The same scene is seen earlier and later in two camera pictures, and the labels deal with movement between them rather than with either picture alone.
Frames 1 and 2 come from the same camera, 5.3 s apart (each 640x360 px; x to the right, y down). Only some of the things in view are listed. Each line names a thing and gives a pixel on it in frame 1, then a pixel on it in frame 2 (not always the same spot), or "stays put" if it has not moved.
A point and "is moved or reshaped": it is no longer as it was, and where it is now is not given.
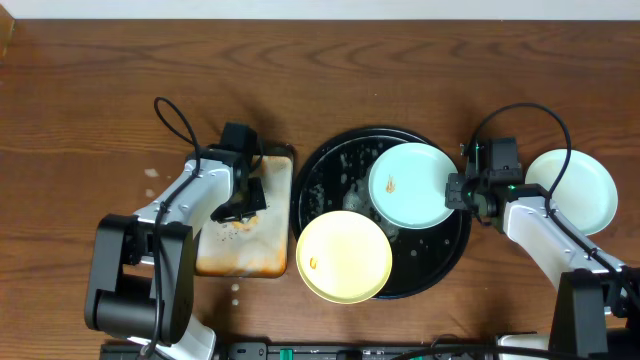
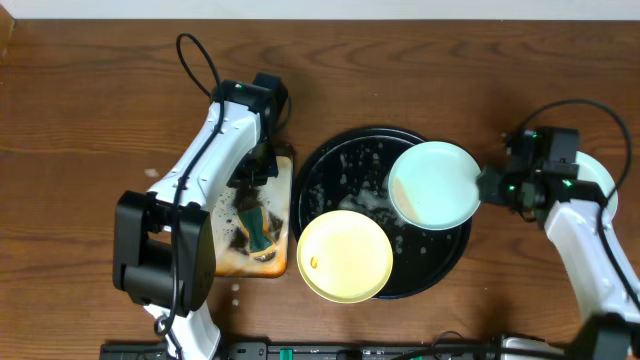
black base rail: x=410 y=350 stays put
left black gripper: x=245 y=201 to x=251 y=181
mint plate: x=407 y=186 is moved or reshaped
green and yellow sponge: x=246 y=227 is moved or reshaped
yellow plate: x=344 y=257 stays put
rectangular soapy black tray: x=256 y=247 stays put
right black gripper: x=454 y=198 to x=488 y=189
